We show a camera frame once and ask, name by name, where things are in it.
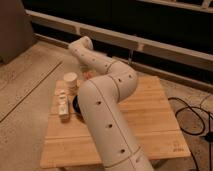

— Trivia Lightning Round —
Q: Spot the black metal bowl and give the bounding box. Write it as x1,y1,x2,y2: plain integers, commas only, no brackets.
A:
72,95,81,114

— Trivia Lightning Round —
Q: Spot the white paper cup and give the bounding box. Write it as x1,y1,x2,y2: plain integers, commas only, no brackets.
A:
63,72,78,90

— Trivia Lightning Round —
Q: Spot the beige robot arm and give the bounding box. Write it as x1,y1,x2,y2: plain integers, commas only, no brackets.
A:
69,36,154,171

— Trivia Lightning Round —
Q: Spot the black cable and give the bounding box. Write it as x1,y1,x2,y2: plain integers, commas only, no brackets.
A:
167,94,213,171

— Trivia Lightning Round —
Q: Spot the wooden cutting board table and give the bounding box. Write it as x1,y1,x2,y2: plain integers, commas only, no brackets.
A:
40,76,190,169

